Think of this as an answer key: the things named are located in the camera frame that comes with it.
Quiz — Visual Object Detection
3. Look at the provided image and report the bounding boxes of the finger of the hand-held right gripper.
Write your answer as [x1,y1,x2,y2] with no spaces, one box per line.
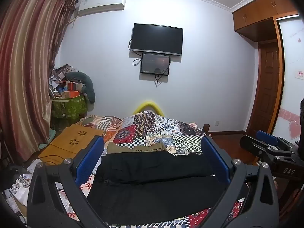
[240,135,294,158]
[258,130,295,148]

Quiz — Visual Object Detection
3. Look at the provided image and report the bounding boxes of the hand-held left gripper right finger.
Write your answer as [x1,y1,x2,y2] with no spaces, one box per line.
[201,136,279,228]

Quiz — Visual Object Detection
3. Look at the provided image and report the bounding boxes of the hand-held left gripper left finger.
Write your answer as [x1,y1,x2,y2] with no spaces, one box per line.
[27,135,112,228]

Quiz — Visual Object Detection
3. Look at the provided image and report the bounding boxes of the khaki pants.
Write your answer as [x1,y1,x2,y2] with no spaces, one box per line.
[107,141,171,155]

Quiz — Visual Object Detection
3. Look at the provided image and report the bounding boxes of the black pants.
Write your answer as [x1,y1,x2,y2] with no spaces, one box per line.
[87,150,228,220]

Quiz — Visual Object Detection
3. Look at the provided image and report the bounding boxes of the wooden lap desk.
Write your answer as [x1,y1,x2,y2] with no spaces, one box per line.
[38,124,106,165]

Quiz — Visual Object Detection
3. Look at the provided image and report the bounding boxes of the striped orange blanket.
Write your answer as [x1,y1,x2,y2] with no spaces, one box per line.
[77,115,123,145]

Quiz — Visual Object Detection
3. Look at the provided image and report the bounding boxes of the patchwork patterned blanket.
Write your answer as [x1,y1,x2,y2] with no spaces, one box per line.
[56,111,245,228]

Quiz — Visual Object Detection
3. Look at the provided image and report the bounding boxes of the white wardrobe door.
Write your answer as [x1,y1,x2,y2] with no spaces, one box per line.
[271,14,304,145]

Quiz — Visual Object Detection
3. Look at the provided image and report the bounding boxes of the grey plush pillow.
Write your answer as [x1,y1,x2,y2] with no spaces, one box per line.
[65,71,96,104]

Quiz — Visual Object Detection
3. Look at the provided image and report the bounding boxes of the yellow foam cushion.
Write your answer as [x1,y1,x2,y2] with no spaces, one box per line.
[132,101,164,116]

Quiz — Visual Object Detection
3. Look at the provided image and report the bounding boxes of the heap of papers and packets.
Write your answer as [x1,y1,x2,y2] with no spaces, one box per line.
[3,158,79,219]

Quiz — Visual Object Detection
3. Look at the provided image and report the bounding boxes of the pile of crumpled papers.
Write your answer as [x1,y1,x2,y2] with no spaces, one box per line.
[49,64,79,99]

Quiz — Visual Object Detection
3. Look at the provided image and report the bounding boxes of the small black monitor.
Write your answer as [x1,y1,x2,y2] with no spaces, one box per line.
[140,53,171,75]

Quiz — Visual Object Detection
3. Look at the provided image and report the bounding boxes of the striped brown curtain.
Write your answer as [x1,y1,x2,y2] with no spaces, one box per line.
[0,0,79,164]

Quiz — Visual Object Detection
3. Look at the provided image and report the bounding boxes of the wooden overhead cabinet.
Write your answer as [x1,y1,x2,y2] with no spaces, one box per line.
[232,0,300,42]

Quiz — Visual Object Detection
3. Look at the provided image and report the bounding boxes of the white air conditioner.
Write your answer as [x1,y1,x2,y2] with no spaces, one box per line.
[78,0,127,15]

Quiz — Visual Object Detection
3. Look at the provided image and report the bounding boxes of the black wall television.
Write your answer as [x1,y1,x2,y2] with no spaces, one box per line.
[130,23,184,56]

